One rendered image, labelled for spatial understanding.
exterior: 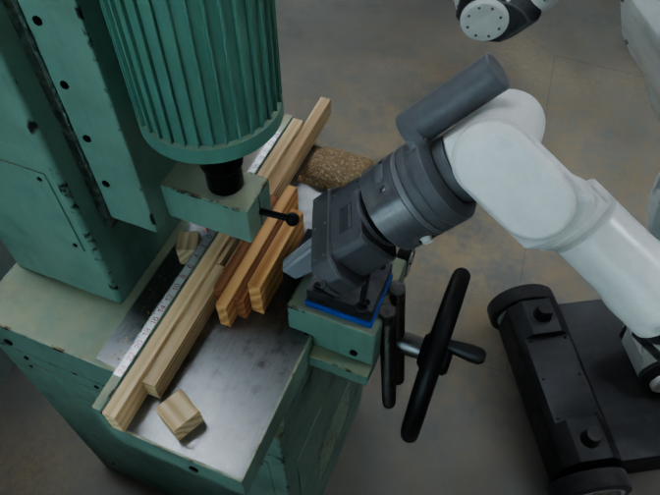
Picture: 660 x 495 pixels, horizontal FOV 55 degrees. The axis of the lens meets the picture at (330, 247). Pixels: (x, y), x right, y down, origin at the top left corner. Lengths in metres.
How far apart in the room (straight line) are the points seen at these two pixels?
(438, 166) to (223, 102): 0.26
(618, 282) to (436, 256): 1.61
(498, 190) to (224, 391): 0.53
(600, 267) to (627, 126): 2.26
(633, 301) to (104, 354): 0.81
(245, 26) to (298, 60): 2.22
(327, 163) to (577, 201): 0.65
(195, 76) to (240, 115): 0.07
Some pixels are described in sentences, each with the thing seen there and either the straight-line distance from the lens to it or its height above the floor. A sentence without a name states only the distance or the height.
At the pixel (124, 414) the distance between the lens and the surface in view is 0.90.
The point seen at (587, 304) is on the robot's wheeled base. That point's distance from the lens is 1.97.
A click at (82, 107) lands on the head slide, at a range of 0.83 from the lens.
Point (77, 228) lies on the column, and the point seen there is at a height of 1.01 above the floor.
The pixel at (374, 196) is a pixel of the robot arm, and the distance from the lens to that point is 0.57.
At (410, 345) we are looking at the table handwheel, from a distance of 1.03.
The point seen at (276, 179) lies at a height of 0.94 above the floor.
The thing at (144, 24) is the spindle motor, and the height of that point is 1.38.
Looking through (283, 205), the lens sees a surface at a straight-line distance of 1.02.
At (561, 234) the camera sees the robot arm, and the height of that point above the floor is 1.33.
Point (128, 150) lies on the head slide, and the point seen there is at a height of 1.17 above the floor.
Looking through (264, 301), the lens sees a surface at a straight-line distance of 0.95.
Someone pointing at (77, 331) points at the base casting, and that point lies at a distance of 1.14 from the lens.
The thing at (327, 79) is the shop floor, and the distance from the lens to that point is 2.78.
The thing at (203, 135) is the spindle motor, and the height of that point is 1.24.
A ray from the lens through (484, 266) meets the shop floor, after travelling 2.17.
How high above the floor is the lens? 1.73
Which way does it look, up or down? 53 degrees down
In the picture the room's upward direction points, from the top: straight up
